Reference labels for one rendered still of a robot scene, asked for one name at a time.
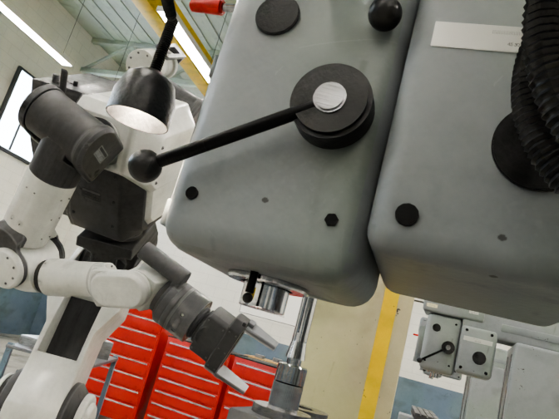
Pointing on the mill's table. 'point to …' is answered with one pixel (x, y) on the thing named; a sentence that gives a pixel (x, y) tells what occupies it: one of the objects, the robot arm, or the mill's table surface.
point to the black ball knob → (384, 14)
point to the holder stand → (260, 410)
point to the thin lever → (250, 287)
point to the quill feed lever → (324, 120)
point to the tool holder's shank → (296, 353)
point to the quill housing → (290, 150)
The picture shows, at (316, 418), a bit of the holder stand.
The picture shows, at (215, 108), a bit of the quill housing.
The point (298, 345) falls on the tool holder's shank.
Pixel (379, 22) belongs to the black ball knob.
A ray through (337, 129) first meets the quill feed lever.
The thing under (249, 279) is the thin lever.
